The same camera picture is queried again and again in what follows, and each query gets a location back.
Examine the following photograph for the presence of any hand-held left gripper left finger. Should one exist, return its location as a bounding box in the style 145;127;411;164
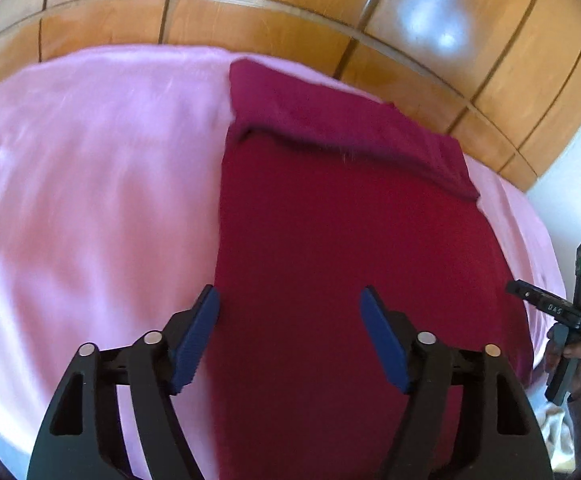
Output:
26;284;221;480

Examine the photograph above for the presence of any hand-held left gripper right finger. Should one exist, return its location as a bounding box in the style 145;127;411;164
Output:
360;286;555;480

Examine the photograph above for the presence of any dark red sweater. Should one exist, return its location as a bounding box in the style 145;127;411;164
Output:
213;57;536;480

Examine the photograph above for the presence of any white cloth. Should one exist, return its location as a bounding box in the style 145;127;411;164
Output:
535;400;578;473

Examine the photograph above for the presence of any pink blanket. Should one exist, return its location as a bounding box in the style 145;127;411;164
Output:
0;45;568;480

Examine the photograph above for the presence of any wooden wardrobe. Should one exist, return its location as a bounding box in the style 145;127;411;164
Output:
0;0;581;195

